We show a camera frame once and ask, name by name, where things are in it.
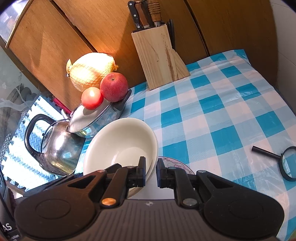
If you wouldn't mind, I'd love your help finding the steel pot with lid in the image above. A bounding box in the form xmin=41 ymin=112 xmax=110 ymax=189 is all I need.
xmin=68 ymin=89 xmax=132 ymax=138

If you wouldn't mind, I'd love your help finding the yellow netted pomelo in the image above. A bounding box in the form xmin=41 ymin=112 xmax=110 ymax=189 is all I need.
xmin=66 ymin=52 xmax=118 ymax=92

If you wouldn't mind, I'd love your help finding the blue foam mat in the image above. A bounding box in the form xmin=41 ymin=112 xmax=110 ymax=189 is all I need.
xmin=1 ymin=95 xmax=63 ymax=191

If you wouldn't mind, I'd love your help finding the blue checkered tablecloth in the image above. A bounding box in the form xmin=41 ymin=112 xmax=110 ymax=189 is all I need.
xmin=78 ymin=49 xmax=296 ymax=240

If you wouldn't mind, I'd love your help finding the ribbed wooden knife handle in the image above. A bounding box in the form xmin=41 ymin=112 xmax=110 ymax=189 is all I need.
xmin=147 ymin=0 xmax=163 ymax=27

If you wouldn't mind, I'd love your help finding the red apple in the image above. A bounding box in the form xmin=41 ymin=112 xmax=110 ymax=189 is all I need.
xmin=100 ymin=72 xmax=128 ymax=102

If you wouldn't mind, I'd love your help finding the black riveted knife handle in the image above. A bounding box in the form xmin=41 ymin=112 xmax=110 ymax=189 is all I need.
xmin=127 ymin=1 xmax=144 ymax=31

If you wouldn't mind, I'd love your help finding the red tomato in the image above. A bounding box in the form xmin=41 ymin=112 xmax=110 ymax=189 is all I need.
xmin=81 ymin=87 xmax=104 ymax=110

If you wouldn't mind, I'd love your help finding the brown wooden knife handle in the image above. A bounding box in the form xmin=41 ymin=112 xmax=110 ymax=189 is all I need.
xmin=135 ymin=0 xmax=154 ymax=29

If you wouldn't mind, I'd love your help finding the wooden knife block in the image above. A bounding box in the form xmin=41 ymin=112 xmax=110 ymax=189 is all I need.
xmin=132 ymin=24 xmax=190 ymax=90

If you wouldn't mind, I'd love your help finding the cream bowl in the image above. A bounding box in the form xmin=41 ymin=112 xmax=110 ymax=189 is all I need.
xmin=83 ymin=118 xmax=159 ymax=199

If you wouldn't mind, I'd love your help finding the deep pink-flower plate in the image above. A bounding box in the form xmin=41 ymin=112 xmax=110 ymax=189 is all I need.
xmin=159 ymin=156 xmax=195 ymax=175

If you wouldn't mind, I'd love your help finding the black magnifying glass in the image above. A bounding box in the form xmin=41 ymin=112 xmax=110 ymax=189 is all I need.
xmin=251 ymin=146 xmax=295 ymax=182

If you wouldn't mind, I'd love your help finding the stainless steel kettle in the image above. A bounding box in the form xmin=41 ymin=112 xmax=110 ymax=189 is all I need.
xmin=25 ymin=114 xmax=86 ymax=176

